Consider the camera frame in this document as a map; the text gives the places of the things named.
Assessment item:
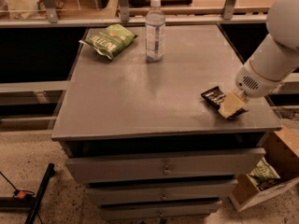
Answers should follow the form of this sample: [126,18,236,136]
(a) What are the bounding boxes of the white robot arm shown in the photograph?
[218,0,299,119]

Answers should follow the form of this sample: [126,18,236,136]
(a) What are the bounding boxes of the cardboard box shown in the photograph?
[229,127,299,211]

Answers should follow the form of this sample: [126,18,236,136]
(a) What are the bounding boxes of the orange cable clip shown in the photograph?
[13,189,35,202]

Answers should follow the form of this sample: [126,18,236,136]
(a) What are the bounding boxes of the clear plastic water bottle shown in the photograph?
[145,0,165,62]

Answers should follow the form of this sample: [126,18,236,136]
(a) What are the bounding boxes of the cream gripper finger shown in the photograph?
[218,90,249,119]

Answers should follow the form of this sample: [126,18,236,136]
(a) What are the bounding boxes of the green kettle chips bag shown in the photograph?
[80,24,137,60]

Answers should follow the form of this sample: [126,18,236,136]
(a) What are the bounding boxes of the black rxbar chocolate bar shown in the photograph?
[200,85,249,120]

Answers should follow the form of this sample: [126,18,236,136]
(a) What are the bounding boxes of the grey drawer cabinet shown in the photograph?
[52,25,280,220]

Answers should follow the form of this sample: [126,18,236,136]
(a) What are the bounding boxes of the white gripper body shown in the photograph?
[235,61,283,99]

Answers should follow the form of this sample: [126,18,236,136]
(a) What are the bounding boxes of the green chips bag in box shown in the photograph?
[249,158,280,190]

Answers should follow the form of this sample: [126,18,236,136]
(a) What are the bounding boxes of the black stand leg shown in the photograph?
[24,163,55,224]

